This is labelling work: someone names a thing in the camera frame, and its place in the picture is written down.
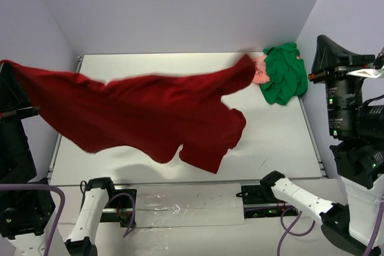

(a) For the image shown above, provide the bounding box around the green t shirt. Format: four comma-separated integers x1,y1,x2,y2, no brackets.
259,43,308,106

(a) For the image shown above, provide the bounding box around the red t shirt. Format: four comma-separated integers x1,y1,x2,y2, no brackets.
1,55,256,173

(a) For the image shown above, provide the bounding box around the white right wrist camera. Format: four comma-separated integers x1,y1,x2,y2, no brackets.
347,48,384,79

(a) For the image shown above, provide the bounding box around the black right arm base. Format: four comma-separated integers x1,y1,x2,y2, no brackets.
236,184,298,219

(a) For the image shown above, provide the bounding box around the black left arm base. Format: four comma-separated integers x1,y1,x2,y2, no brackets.
100,188,137,228

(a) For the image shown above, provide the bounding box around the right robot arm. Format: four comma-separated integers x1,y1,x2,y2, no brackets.
260,35,383,255

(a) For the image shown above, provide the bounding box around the pink t shirt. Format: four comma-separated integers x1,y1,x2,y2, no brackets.
253,52,305,86

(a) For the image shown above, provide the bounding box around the aluminium table frame rail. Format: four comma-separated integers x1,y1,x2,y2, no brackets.
298,97,328,178

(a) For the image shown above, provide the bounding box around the white taped cover plate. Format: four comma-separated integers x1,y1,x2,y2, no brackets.
135,183,245,228

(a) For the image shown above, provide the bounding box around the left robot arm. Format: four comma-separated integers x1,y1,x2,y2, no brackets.
1,62,118,255

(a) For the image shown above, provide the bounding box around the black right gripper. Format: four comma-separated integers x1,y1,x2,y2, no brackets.
304,30,370,132

